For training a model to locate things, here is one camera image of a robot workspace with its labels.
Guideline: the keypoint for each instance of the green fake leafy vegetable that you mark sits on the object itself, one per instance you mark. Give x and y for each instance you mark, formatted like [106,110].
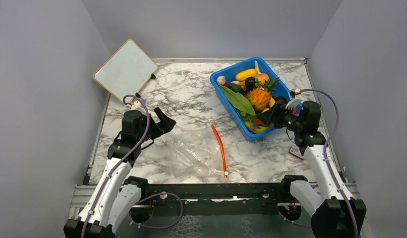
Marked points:
[239,102]

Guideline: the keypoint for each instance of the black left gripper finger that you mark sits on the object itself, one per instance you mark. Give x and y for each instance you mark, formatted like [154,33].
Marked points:
[167,125]
[161,116]

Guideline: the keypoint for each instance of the small red tag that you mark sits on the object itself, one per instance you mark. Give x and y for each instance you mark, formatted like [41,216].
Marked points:
[295,151]

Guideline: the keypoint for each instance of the white board wooden frame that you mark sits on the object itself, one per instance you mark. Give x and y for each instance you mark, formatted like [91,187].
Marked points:
[127,71]

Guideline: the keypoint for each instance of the yellow fake squash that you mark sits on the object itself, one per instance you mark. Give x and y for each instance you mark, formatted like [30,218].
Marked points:
[243,75]

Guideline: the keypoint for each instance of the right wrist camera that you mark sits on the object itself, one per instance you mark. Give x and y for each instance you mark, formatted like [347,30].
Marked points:
[295,99]

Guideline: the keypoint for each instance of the fake peach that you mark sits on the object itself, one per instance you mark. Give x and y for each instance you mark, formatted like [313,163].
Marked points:
[262,78]

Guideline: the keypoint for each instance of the dark fake plum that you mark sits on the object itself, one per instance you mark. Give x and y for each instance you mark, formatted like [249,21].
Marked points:
[280,100]

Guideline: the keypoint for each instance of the black mounting rail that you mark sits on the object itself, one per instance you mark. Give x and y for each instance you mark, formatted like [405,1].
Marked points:
[213,199]

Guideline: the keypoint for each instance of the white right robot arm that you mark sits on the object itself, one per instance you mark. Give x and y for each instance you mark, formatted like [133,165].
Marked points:
[334,211]

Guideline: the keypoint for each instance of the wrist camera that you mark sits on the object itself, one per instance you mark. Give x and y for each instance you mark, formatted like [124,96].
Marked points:
[135,105]
[295,99]

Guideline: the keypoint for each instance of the yellow banana in bin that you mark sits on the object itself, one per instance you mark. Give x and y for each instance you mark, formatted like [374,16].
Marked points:
[254,128]

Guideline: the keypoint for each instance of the purple fake mangosteen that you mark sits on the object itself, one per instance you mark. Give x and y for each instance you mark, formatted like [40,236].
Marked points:
[251,83]

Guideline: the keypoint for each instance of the orange fake pineapple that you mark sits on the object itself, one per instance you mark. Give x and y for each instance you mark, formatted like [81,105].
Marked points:
[260,96]

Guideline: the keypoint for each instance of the blue plastic bin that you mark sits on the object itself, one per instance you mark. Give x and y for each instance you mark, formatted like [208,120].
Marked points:
[229,73]

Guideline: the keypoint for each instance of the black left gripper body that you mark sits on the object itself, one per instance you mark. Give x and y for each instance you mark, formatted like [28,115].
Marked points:
[153,129]

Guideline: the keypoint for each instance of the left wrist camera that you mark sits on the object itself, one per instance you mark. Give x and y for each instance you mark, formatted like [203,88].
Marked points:
[135,105]

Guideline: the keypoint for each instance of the beige fake garlic bulb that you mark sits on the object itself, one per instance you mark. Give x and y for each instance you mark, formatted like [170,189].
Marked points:
[221,80]

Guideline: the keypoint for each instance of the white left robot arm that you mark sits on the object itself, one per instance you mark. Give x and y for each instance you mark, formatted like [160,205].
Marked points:
[116,191]

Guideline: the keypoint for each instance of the yellow fake banana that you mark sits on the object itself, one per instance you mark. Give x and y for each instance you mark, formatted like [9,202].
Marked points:
[271,102]

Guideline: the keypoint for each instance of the clear zip top bag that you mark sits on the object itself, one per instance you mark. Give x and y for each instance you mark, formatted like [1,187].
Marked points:
[196,153]

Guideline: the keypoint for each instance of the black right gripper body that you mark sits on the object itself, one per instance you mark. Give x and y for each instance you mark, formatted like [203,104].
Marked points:
[288,120]

